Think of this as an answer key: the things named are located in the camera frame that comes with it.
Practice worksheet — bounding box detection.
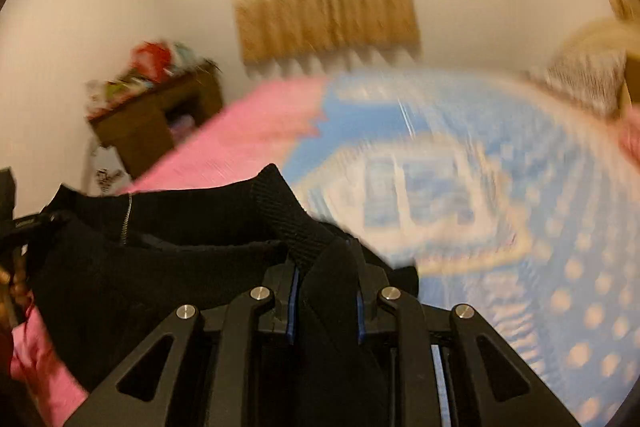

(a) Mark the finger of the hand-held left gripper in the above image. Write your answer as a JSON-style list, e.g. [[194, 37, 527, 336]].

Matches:
[[0, 212, 71, 253]]

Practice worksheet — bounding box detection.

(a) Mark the brown wooden desk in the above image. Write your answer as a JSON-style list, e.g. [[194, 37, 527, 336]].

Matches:
[[87, 62, 224, 180]]

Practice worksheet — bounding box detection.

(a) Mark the white paper bag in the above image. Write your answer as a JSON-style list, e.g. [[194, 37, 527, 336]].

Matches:
[[87, 146, 132, 196]]

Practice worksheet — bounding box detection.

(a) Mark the black hooded zip jacket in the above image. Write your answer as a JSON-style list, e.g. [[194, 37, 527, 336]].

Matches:
[[0, 163, 421, 427]]

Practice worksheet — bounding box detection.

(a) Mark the patterned pillow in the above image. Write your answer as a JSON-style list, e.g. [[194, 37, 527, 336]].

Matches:
[[542, 49, 628, 118]]

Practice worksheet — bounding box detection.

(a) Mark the red gift bag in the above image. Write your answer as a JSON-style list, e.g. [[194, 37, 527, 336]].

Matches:
[[131, 41, 174, 82]]

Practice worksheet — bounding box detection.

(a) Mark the stack of books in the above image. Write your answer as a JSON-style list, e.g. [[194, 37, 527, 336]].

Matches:
[[167, 114, 197, 140]]

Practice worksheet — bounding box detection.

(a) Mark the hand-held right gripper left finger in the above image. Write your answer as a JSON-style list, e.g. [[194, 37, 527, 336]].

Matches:
[[65, 264, 301, 427]]

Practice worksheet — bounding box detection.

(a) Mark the pink floral quilt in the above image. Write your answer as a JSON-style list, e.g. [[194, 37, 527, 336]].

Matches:
[[617, 107, 640, 158]]

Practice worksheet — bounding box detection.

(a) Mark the light blue bag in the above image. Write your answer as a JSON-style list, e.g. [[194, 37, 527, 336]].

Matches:
[[170, 42, 194, 66]]

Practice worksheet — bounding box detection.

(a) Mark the pink and blue printed bedsheet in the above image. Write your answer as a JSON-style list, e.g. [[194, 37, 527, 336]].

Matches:
[[10, 67, 640, 427]]

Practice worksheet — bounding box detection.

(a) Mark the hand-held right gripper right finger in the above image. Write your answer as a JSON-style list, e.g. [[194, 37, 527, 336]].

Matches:
[[350, 264, 581, 427]]

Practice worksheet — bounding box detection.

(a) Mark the cream wooden bed headboard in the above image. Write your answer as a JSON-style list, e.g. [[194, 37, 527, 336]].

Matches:
[[555, 19, 640, 108]]

